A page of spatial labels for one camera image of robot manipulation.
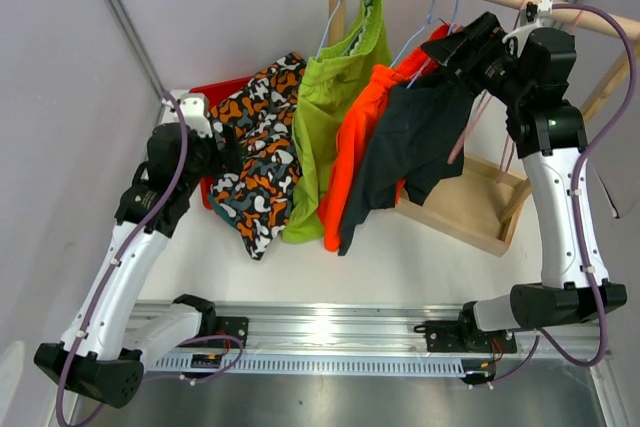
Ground teal green shorts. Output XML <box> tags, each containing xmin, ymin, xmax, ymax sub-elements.
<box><xmin>208</xmin><ymin>194</ymin><xmax>235</xmax><ymax>228</ymax></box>

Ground black shorts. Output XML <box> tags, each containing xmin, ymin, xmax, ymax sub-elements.
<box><xmin>338</xmin><ymin>73</ymin><xmax>474</xmax><ymax>256</ymax></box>

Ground blue hanger of orange shorts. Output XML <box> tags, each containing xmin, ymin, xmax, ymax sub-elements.
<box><xmin>390</xmin><ymin>0</ymin><xmax>437</xmax><ymax>68</ymax></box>

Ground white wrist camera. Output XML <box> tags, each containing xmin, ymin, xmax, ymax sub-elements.
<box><xmin>160</xmin><ymin>90</ymin><xmax>213</xmax><ymax>138</ymax></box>
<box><xmin>502</xmin><ymin>0</ymin><xmax>554</xmax><ymax>46</ymax></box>

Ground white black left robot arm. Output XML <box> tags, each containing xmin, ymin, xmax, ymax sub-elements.
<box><xmin>34</xmin><ymin>121</ymin><xmax>242</xmax><ymax>408</ymax></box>

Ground pink hanger of teal shorts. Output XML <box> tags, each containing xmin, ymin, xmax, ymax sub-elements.
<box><xmin>497</xmin><ymin>11</ymin><xmax>584</xmax><ymax>183</ymax></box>

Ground slotted grey cable duct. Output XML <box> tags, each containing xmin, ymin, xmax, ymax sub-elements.
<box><xmin>149</xmin><ymin>352</ymin><xmax>492</xmax><ymax>379</ymax></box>

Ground wooden clothes rack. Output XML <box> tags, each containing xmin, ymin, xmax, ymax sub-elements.
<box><xmin>328</xmin><ymin>0</ymin><xmax>640</xmax><ymax>259</ymax></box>

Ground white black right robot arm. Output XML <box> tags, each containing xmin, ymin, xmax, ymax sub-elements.
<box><xmin>421</xmin><ymin>12</ymin><xmax>627</xmax><ymax>351</ymax></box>

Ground blue hanger of green shorts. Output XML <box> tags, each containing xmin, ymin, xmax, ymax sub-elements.
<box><xmin>313</xmin><ymin>0</ymin><xmax>374</xmax><ymax>63</ymax></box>

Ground aluminium mounting rail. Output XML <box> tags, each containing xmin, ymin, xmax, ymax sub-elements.
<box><xmin>126</xmin><ymin>300</ymin><xmax>599</xmax><ymax>359</ymax></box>

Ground orange grey camouflage shorts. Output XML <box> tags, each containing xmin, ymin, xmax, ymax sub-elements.
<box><xmin>209</xmin><ymin>52</ymin><xmax>306</xmax><ymax>261</ymax></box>

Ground lime green shorts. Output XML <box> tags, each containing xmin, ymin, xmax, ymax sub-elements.
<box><xmin>282</xmin><ymin>0</ymin><xmax>391</xmax><ymax>244</ymax></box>

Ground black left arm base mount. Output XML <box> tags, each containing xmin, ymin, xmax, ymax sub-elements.
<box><xmin>200</xmin><ymin>316</ymin><xmax>249</xmax><ymax>350</ymax></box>

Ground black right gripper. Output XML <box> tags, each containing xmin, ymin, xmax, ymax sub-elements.
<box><xmin>421</xmin><ymin>12</ymin><xmax>531</xmax><ymax>108</ymax></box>

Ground pink hanger of camouflage shorts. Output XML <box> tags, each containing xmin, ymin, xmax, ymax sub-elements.
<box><xmin>447</xmin><ymin>0</ymin><xmax>528</xmax><ymax>165</ymax></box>

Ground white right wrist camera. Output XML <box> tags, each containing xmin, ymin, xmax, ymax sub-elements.
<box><xmin>502</xmin><ymin>0</ymin><xmax>554</xmax><ymax>46</ymax></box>

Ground blue hanger of black shorts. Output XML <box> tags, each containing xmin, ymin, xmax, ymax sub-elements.
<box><xmin>406</xmin><ymin>0</ymin><xmax>460</xmax><ymax>89</ymax></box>

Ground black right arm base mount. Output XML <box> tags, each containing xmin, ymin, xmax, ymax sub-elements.
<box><xmin>413</xmin><ymin>320</ymin><xmax>517</xmax><ymax>354</ymax></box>

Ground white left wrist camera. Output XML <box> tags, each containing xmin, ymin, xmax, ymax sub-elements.
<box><xmin>160</xmin><ymin>90</ymin><xmax>213</xmax><ymax>138</ymax></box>

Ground red plastic bin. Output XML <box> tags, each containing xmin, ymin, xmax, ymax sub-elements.
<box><xmin>189</xmin><ymin>76</ymin><xmax>251</xmax><ymax>211</ymax></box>

